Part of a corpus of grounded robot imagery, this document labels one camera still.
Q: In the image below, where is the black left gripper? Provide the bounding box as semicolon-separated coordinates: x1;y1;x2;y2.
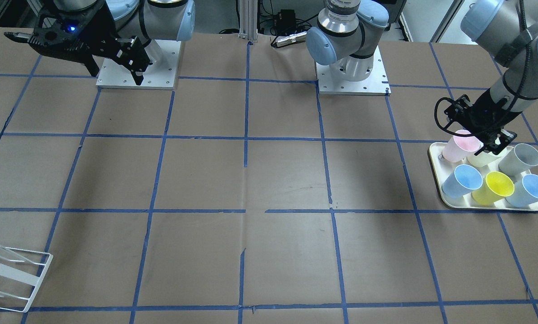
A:
444;90;517;154

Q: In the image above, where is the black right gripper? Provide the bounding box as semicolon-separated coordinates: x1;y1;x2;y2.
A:
4;0;151;86

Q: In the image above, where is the pink plastic cup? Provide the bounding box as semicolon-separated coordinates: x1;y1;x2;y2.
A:
442;129;481;162

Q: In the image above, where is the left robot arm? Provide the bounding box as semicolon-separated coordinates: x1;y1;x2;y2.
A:
306;0;538;154

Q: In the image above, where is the cream plastic cup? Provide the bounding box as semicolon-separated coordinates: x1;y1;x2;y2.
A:
467;148;508;168

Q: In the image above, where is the grey plastic cup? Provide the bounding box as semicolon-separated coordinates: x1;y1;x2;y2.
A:
498;143;538;176

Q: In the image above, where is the yellow plastic cup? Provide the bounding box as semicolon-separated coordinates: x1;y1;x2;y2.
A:
471;171;515;205

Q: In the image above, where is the blue cup near pink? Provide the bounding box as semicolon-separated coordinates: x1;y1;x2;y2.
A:
441;164;483;198

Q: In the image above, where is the blue cup near grey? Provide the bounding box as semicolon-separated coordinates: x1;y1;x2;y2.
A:
506;174;538;208

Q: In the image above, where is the cream plastic tray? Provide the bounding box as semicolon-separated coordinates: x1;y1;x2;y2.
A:
428;142;538;212

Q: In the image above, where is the black power adapter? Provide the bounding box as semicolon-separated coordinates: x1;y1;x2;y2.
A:
274;9;296;33

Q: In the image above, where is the silver cylindrical connector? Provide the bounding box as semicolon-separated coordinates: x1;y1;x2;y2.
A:
270;31;307;49

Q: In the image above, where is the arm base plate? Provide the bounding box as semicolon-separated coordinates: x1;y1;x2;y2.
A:
315;47;391;96
96;40;184;90

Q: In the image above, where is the aluminium frame post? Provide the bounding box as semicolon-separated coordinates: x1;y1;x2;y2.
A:
238;0;259;43

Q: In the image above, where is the white wire dish rack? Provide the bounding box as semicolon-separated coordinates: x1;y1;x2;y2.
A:
0;243;54;313

